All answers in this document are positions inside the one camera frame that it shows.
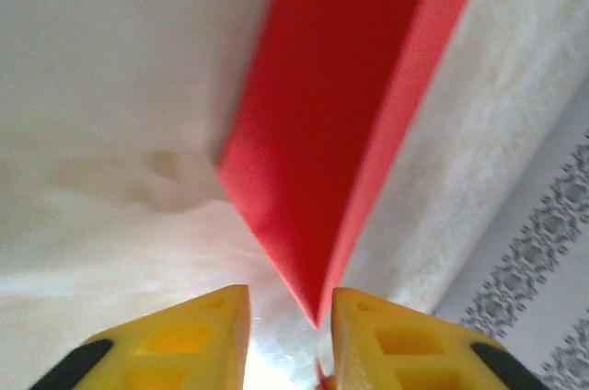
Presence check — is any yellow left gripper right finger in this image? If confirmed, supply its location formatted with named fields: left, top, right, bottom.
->
left=330, top=287, right=545, bottom=390

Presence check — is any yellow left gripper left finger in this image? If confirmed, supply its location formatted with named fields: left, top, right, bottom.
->
left=27, top=284, right=252, bottom=390

